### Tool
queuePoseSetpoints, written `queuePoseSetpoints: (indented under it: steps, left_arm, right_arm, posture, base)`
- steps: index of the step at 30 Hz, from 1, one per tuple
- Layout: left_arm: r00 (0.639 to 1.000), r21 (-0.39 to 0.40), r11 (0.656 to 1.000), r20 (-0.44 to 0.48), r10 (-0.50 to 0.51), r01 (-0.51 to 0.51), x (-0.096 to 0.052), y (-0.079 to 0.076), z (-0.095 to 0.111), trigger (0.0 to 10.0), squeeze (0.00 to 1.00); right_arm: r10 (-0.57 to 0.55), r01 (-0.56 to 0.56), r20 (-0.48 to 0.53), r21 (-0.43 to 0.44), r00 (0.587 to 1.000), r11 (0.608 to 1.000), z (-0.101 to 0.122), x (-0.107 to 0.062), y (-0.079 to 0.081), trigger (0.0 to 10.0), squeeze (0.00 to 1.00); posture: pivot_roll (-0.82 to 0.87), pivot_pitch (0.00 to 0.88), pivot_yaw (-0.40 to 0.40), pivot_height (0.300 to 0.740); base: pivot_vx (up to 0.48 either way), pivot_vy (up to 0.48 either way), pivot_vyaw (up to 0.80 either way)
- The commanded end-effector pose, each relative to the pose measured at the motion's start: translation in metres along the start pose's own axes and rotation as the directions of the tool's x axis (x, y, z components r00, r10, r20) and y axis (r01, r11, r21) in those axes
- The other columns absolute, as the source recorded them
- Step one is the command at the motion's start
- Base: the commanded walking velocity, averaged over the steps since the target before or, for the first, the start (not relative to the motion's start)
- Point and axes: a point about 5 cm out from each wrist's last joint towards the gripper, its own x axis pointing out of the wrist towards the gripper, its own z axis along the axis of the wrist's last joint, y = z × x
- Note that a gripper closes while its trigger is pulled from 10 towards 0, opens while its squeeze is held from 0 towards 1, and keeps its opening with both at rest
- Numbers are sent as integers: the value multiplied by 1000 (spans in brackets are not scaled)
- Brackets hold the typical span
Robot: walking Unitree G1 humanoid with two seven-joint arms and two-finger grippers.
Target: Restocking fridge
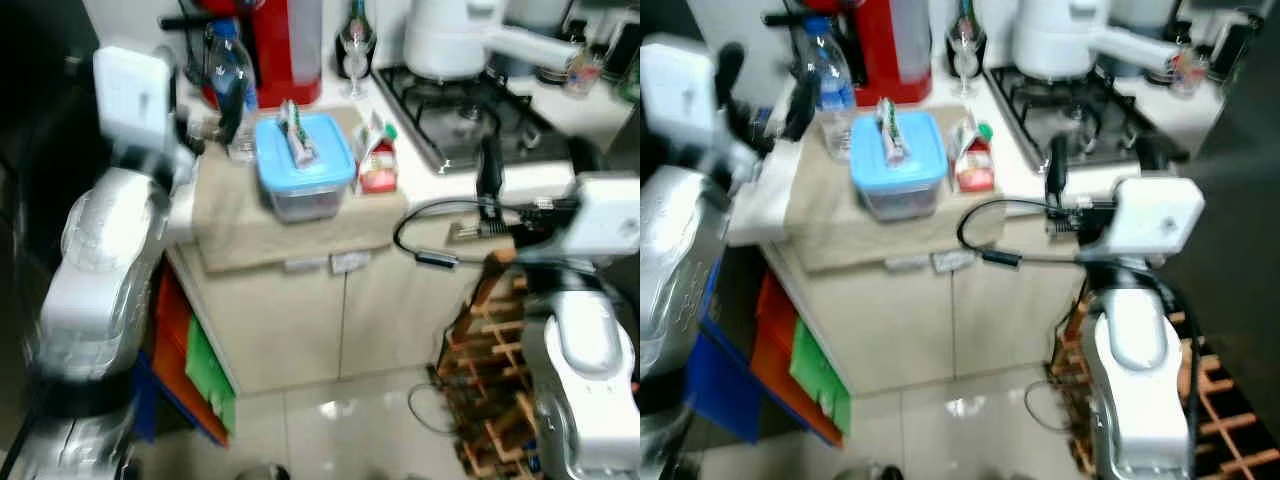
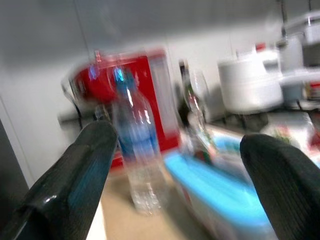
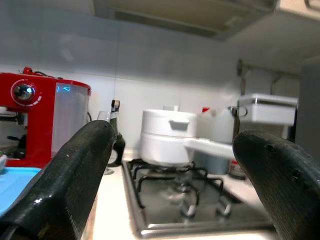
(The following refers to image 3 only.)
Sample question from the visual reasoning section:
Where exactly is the grey canister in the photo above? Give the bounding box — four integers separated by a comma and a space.
194, 149, 231, 176

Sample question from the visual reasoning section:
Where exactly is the red coffee machine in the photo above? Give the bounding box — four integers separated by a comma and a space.
0, 65, 92, 169

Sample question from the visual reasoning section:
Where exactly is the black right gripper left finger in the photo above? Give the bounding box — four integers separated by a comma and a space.
0, 119, 117, 240

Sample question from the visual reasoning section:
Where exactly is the metal wall rail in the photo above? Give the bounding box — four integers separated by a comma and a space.
235, 58, 301, 96

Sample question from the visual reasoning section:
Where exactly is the steel gas stove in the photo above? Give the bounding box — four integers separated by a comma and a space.
121, 158, 276, 239

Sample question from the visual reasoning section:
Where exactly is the clear wine glass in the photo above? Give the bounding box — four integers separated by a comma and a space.
96, 110, 119, 176

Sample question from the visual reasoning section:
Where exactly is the beige range hood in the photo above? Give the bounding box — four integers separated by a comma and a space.
92, 0, 279, 42

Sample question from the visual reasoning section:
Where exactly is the dark glass bottle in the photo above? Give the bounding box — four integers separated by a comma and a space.
108, 99, 127, 168

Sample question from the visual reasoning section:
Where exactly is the blue tray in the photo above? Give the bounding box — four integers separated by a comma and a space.
0, 166, 43, 217

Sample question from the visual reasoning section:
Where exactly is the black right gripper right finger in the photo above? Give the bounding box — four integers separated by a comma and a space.
232, 129, 320, 240

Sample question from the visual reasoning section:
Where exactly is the white pot with handle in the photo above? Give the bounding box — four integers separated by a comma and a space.
138, 104, 235, 168

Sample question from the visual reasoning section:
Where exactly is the small red lidded jar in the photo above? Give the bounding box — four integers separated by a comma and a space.
228, 159, 248, 181

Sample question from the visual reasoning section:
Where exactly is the white storage box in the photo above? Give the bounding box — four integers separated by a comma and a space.
237, 93, 299, 126

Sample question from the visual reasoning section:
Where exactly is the translucent bottle with red cap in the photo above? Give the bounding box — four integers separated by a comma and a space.
197, 106, 241, 145

